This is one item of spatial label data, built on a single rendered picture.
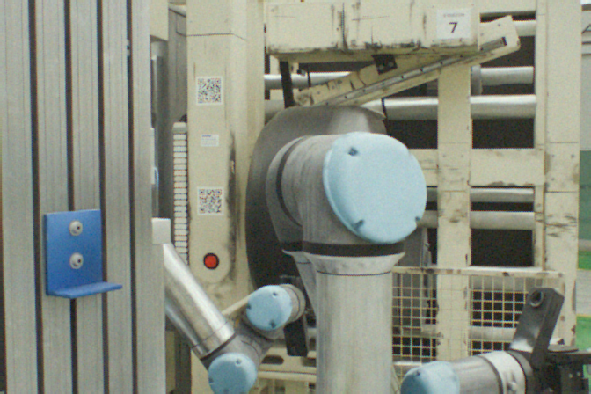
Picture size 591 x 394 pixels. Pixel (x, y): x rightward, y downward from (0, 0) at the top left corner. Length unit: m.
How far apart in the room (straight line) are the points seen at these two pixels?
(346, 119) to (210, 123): 0.38
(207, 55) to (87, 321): 1.21
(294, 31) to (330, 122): 0.47
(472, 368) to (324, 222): 0.29
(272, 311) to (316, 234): 0.53
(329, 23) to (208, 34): 0.38
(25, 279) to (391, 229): 0.39
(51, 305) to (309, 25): 1.49
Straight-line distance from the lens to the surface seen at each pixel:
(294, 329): 1.52
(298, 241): 0.93
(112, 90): 0.90
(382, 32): 2.14
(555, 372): 1.07
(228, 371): 1.23
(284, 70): 2.26
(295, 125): 1.81
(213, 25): 1.99
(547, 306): 1.06
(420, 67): 2.25
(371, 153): 0.78
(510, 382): 1.00
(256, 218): 1.72
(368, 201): 0.77
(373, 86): 2.26
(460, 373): 0.95
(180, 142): 2.01
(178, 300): 1.23
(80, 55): 0.87
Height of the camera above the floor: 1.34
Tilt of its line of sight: 3 degrees down
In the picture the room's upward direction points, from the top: straight up
